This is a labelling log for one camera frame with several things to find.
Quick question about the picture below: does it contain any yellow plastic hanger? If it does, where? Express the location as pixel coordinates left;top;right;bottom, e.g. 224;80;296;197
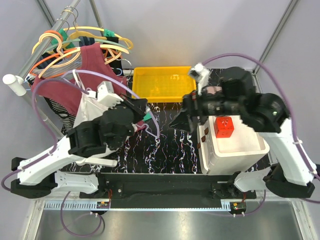
31;26;134;55

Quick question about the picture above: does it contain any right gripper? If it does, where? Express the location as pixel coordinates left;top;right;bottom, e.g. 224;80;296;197
168;82;244;132

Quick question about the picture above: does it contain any white tank top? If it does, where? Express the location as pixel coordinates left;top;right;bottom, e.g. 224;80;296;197
73;73;116;128

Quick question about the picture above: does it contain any white foam box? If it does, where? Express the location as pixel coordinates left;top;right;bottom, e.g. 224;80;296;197
197;115;270;176

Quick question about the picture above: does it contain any beige plastic hanger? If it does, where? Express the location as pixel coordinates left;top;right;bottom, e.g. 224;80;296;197
33;34;83;78

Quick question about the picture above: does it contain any orange plastic hanger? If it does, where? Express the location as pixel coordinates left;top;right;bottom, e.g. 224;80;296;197
29;30;130;79

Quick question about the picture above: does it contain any green plastic hanger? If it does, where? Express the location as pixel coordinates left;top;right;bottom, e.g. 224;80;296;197
44;38;131;58

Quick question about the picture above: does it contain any striped tank top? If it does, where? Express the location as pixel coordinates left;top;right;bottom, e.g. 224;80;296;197
44;97;76;134

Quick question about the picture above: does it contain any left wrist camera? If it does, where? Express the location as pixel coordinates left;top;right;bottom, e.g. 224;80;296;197
88;81;123;108

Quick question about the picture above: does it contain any yellow plastic bin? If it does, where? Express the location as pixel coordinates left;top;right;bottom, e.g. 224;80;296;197
132;66;197;103

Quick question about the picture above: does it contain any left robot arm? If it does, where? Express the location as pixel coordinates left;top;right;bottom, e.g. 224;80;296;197
9;95;148;199

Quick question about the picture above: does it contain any maroon tank top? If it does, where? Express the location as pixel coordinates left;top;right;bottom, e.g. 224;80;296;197
31;43;128;116

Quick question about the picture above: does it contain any red cube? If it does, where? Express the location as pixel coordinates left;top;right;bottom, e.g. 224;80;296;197
214;116;235;138

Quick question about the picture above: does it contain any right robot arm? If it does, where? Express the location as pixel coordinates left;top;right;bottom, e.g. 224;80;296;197
169;64;318;200

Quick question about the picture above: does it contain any green cloth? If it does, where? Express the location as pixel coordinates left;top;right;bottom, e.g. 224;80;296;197
142;107;156;124

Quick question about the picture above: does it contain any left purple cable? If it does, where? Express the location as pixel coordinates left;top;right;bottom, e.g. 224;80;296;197
1;74;126;237

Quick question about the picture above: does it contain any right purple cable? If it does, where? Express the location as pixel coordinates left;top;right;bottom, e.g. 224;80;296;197
202;52;320;218

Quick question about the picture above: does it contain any purple cable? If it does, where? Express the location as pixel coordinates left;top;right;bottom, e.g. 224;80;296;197
1;74;126;237
202;52;320;218

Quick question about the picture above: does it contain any metal clothes rail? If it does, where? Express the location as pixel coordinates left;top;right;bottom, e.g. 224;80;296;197
16;11;71;78

